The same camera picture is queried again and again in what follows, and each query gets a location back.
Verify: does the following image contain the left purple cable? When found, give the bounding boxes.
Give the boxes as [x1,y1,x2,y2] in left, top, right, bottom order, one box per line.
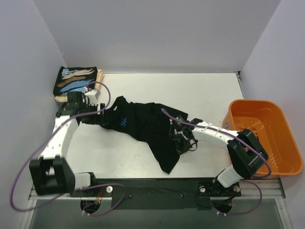
[9,81,128,217]

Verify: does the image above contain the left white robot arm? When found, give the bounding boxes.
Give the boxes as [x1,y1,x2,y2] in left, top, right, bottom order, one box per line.
[29,89,105,197]

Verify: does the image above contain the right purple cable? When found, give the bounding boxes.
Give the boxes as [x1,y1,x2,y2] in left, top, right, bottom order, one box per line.
[161,108,272,218]

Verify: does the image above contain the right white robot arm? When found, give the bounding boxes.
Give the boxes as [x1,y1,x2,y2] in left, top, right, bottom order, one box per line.
[170,115,269,195]

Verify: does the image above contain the purple cable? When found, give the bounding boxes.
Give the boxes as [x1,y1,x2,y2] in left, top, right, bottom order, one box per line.
[9,81,128,217]
[161,108,272,218]

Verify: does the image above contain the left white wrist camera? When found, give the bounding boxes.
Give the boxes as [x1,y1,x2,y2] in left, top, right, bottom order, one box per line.
[84,89,101,103]

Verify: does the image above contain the orange plastic basket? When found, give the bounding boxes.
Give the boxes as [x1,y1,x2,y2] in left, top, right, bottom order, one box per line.
[223,99,304,177]

